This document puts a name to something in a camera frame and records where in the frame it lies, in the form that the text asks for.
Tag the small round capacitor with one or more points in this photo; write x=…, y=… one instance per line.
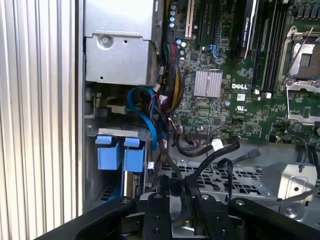
x=172, y=6
x=172, y=18
x=178, y=40
x=227, y=102
x=172, y=24
x=172, y=12
x=183, y=44

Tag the black grey PC case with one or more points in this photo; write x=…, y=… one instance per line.
x=80, y=100

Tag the silver metal bracket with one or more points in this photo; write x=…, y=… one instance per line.
x=287, y=180

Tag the metal socket cover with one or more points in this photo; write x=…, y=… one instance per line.
x=300, y=118

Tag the green motherboard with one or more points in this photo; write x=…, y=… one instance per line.
x=212, y=115

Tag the hard disk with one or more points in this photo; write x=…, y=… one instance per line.
x=133, y=157

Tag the black expansion slot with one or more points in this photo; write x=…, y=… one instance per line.
x=215, y=22
x=202, y=22

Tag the black graphics card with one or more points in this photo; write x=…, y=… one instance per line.
x=246, y=30

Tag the metal disk bay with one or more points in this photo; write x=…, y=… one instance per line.
x=120, y=131

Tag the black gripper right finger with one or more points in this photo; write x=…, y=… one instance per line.
x=212, y=220

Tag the black RAM slot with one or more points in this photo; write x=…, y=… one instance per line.
x=257, y=72
x=266, y=62
x=272, y=50
x=279, y=50

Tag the silver finned heatsink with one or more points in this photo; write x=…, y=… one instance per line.
x=208, y=83

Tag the beige expansion slot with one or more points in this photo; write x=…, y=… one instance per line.
x=189, y=20

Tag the thin metal locking lever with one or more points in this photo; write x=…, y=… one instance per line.
x=301, y=47

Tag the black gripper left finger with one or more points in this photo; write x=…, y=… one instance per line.
x=157, y=220

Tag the grey metal power supply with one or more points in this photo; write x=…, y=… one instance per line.
x=120, y=57

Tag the perforated metal drive cage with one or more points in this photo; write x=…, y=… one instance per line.
x=250, y=180

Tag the CPU socket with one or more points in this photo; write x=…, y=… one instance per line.
x=306, y=60

